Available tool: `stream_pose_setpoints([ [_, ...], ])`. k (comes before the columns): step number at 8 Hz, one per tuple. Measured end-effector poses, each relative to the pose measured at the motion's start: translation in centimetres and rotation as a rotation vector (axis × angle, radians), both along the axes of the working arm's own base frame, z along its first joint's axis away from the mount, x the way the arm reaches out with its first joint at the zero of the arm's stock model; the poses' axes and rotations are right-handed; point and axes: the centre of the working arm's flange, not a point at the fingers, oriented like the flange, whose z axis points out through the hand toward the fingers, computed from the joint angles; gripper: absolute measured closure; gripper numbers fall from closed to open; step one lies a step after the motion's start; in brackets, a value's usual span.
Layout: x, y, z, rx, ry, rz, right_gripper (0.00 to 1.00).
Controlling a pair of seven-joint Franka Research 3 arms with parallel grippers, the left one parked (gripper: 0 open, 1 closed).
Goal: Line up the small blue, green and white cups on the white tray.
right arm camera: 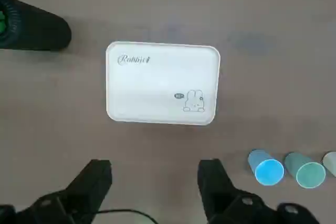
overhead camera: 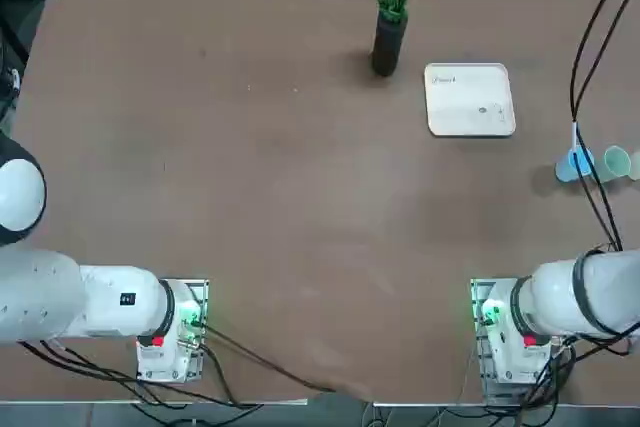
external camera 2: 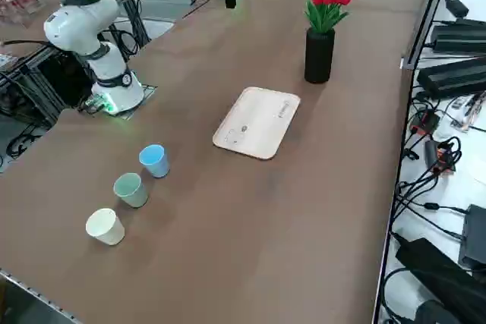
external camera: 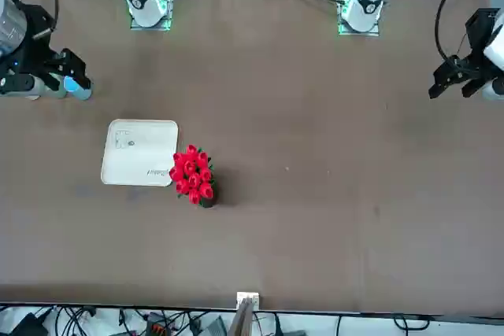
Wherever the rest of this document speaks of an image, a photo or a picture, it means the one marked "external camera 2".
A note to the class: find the small blue cup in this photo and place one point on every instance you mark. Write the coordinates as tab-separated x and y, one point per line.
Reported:
157	166

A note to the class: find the small green cup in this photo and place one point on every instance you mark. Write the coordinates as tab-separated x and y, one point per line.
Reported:
134	197

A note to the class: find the small white cup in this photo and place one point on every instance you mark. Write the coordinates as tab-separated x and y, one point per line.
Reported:
110	233

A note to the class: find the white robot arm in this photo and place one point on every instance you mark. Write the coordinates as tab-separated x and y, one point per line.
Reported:
79	24

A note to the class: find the white rectangular tray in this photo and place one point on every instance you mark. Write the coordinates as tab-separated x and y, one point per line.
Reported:
262	123

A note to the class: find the black cylindrical vase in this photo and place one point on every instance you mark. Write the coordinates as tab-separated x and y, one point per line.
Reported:
319	58

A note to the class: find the small black power adapter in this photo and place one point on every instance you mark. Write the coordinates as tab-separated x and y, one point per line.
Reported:
457	7

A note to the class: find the red electronics module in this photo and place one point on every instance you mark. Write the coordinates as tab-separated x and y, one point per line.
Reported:
425	121

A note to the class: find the black box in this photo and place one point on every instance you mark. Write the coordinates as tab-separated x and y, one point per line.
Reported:
474	236

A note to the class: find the large black device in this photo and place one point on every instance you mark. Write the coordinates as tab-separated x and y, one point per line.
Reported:
444	274

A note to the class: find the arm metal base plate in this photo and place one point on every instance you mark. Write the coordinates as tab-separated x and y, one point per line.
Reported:
149	92

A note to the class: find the aluminium frame post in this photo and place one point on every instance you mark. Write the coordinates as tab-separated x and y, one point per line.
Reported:
425	20

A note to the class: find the black metal frame rack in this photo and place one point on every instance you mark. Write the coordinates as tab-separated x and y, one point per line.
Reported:
57	77

